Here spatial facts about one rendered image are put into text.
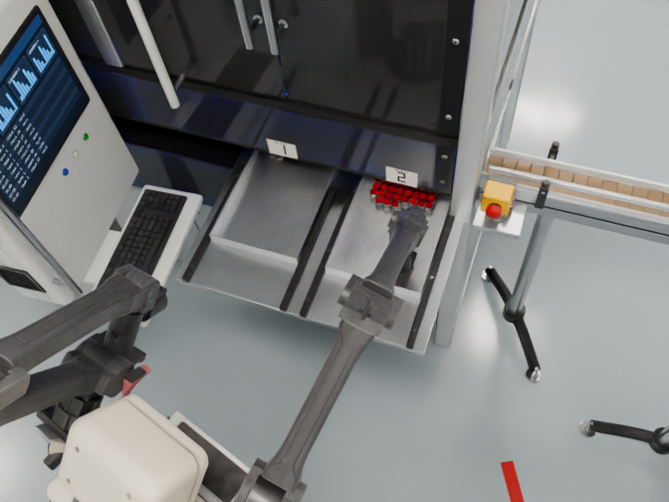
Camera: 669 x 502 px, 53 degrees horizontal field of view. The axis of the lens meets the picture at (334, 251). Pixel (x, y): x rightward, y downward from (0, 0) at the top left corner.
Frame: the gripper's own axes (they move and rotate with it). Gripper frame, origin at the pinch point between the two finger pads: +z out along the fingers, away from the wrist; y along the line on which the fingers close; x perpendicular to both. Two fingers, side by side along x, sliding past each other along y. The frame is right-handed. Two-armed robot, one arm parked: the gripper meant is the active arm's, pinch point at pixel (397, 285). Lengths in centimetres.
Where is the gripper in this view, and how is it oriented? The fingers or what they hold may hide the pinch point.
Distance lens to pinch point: 175.4
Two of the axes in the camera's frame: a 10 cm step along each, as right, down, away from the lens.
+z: 0.2, 6.3, 7.8
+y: 3.5, -7.3, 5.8
